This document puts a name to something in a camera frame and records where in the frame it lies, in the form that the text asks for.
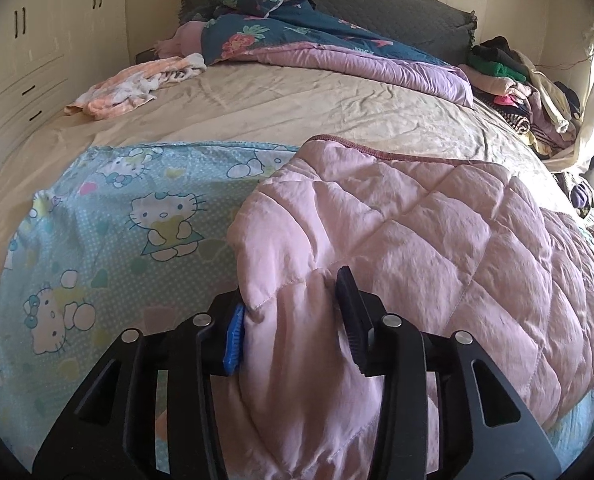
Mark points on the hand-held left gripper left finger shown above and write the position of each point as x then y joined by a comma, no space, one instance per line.
233,340

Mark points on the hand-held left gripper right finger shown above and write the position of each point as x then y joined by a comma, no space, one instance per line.
356,340

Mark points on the pink quilted jacket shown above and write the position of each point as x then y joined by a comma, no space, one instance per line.
427,240

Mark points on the pile of mixed clothes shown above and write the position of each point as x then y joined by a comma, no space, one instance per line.
507,72

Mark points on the blue cartoon printed sheet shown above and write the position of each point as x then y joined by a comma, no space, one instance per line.
127,260

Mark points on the bed with beige sheet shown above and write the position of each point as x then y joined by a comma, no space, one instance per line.
277,105

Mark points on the orange white patterned garment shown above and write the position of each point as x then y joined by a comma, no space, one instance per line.
127,85

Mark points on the dark flat object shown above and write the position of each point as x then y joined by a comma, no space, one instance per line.
146,55

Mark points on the pink cloth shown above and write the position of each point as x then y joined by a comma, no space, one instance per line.
187,40

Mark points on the teal floral quilt purple lining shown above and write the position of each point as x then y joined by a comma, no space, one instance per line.
277,35

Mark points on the grey quilted headboard cover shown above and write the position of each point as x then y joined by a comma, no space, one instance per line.
402,10

